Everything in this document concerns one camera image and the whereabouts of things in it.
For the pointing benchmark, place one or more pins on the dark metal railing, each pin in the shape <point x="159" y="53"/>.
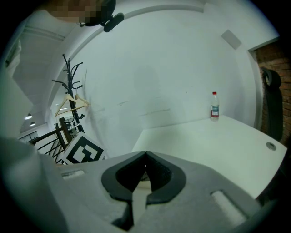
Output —
<point x="64" y="129"/>

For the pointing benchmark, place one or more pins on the white table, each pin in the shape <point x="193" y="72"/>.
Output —
<point x="204" y="145"/>

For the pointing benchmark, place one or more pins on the white pendant lamp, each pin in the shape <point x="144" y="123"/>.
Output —
<point x="33" y="124"/>
<point x="28" y="117"/>

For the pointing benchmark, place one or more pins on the black head-worn camera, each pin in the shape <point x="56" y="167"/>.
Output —
<point x="113" y="22"/>

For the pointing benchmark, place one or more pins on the black office chair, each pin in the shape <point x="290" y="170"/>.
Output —
<point x="274" y="102"/>

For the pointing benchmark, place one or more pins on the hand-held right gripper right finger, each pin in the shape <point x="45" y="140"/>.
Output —
<point x="200" y="193"/>

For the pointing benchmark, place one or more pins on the person's face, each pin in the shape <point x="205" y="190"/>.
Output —
<point x="72" y="11"/>

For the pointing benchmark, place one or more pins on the person's white shirt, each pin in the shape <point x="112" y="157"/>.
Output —
<point x="18" y="182"/>

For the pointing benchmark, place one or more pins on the grey wall panel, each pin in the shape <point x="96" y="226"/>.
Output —
<point x="230" y="38"/>

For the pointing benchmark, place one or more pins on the black coat rack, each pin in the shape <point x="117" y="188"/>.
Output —
<point x="72" y="107"/>

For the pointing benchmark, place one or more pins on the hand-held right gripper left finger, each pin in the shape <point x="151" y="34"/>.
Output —
<point x="91" y="198"/>

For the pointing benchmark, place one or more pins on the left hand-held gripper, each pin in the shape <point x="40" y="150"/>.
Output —
<point x="81" y="148"/>

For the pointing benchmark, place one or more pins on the clear bottle with red cap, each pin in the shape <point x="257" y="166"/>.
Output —
<point x="214" y="109"/>

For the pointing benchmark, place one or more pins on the wooden clothes hanger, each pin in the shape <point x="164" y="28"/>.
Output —
<point x="84" y="102"/>
<point x="61" y="108"/>

